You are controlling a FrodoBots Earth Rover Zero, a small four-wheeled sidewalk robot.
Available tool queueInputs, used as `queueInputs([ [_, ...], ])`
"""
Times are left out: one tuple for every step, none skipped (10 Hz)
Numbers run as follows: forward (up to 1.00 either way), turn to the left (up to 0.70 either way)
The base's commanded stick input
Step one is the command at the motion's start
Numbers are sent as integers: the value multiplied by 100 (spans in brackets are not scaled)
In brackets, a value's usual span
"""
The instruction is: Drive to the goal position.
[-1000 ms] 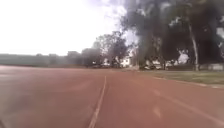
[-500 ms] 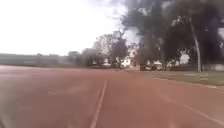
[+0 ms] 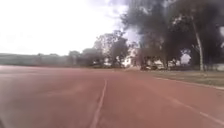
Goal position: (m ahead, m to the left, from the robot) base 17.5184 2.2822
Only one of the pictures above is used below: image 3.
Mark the white painted lane line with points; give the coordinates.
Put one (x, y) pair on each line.
(196, 110)
(99, 106)

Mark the row of trees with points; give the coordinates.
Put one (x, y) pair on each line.
(173, 33)

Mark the grass strip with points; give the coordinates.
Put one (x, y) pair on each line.
(200, 77)

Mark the red running track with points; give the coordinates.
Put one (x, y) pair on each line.
(60, 100)

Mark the distant wooded hillside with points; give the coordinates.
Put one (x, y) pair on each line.
(30, 60)

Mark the pale kerb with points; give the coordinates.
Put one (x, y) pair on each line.
(200, 84)

